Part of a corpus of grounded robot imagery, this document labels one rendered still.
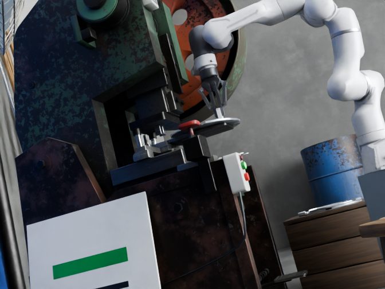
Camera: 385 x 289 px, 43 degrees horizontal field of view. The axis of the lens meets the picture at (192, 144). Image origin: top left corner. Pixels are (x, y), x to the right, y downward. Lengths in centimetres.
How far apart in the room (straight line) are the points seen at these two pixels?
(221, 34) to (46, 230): 99
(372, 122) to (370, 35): 356
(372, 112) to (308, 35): 359
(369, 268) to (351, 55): 86
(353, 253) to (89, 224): 108
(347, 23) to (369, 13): 353
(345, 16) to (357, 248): 93
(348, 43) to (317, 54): 345
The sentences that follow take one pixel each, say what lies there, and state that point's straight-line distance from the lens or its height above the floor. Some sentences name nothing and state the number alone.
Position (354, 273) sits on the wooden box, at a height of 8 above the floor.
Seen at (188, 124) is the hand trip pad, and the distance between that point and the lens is 162.
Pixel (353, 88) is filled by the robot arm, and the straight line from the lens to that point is 188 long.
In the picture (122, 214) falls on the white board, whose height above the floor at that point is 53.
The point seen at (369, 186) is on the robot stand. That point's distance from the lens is 184.
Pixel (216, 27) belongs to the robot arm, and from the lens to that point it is 192.
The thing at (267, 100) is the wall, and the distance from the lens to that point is 533.
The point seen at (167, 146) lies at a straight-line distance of 194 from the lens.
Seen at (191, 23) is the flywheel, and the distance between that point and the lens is 250.
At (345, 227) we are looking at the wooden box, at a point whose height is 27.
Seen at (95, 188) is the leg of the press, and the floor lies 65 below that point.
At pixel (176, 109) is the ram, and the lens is 199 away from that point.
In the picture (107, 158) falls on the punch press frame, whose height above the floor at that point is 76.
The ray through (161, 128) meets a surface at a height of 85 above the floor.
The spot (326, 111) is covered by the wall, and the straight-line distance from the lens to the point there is 524.
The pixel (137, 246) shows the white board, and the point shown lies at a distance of 173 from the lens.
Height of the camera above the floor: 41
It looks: 10 degrees up
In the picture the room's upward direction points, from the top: 15 degrees counter-clockwise
